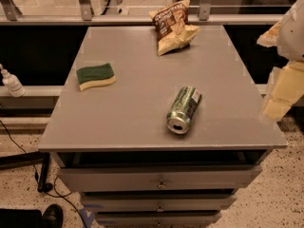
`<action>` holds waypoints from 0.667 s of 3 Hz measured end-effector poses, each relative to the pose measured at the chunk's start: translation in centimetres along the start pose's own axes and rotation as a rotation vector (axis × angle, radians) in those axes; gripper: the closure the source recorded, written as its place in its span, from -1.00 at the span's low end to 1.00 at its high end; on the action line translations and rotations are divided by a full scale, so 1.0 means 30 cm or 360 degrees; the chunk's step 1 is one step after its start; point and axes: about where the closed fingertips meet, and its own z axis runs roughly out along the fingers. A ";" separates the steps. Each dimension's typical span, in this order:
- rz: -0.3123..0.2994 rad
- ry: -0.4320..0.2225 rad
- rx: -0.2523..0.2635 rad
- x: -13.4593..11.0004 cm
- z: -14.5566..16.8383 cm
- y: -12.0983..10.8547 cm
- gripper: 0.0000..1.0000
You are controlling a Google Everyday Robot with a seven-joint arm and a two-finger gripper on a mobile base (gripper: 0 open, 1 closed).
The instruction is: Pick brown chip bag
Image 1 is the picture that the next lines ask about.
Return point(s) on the brown chip bag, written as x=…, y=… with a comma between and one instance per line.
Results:
x=171, y=25

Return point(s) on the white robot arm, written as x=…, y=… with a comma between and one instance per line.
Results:
x=285, y=84

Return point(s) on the green soda can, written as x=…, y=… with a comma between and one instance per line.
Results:
x=183, y=109

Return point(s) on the grey drawer cabinet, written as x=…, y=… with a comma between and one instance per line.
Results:
x=124, y=125

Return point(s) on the green yellow sponge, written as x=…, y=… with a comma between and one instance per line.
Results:
x=95, y=76

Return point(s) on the top grey drawer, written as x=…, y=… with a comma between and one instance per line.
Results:
x=158, y=178

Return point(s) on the grey drawer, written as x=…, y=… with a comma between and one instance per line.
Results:
x=159, y=203
x=158, y=178
x=158, y=219

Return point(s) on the middle grey drawer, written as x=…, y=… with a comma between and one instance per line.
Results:
x=159, y=203

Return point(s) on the bottom grey drawer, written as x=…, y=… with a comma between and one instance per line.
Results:
x=158, y=219

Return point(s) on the white spray bottle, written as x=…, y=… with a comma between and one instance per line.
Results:
x=12, y=83

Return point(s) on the black shoe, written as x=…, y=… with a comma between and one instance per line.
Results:
x=53, y=217

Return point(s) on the black desk leg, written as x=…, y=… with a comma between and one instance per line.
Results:
x=32, y=158

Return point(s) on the metal window railing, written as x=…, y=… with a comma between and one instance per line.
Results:
x=69, y=12

